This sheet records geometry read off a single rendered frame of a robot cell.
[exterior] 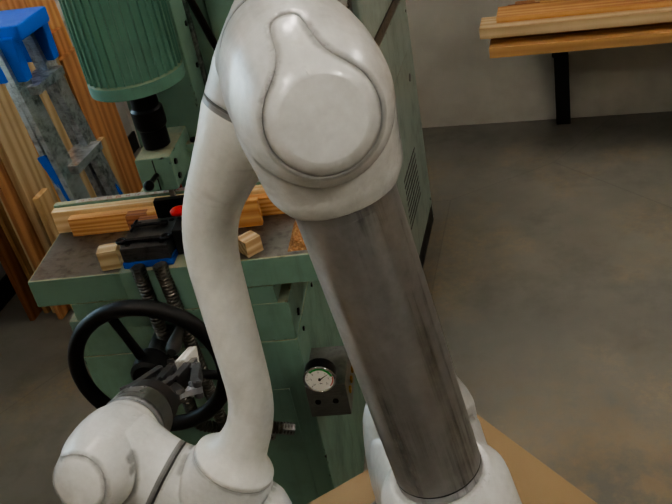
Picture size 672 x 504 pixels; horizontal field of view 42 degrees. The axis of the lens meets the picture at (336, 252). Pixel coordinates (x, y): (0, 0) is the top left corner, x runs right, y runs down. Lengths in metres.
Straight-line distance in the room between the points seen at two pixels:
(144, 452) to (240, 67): 0.55
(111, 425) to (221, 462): 0.14
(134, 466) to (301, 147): 0.54
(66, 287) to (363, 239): 1.03
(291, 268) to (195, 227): 0.65
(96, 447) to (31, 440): 1.80
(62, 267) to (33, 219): 1.45
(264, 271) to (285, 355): 0.20
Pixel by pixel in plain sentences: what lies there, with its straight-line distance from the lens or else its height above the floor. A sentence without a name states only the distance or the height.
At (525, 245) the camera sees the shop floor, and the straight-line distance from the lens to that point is 3.16.
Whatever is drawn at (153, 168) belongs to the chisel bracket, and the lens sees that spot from 1.68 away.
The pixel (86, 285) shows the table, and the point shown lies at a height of 0.88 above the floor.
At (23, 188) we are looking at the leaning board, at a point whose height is 0.52.
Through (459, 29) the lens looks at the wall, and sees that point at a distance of 3.91.
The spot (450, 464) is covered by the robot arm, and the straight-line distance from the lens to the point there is 0.97.
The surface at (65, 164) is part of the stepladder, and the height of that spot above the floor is 0.76.
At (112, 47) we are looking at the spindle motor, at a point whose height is 1.30.
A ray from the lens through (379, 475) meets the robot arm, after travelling 1.19.
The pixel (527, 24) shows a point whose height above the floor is 0.61.
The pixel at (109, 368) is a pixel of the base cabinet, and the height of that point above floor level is 0.68.
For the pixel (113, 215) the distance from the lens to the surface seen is 1.80.
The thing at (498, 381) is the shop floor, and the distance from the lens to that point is 2.60.
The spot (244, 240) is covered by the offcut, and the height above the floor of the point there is 0.93.
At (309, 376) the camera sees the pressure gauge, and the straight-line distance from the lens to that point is 1.67.
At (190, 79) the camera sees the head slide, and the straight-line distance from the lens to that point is 1.73.
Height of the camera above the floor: 1.72
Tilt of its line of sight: 32 degrees down
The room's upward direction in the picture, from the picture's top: 12 degrees counter-clockwise
